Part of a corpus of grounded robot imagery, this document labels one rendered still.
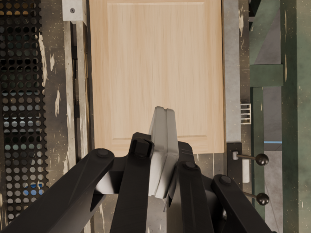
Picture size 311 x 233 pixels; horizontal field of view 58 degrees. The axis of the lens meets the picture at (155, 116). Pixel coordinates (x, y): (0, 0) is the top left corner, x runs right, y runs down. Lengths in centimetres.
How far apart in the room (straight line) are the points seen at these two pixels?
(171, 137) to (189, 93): 80
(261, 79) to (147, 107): 43
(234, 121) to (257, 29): 53
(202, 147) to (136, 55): 38
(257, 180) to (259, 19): 67
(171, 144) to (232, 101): 82
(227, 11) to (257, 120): 40
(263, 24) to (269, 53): 138
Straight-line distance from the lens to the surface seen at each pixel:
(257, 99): 110
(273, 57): 277
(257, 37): 140
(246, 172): 102
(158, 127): 17
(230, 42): 99
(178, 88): 95
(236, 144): 97
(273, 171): 440
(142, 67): 95
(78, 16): 95
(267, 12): 132
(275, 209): 418
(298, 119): 105
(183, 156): 17
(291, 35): 110
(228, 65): 97
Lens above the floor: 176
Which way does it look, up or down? 33 degrees down
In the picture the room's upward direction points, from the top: 176 degrees clockwise
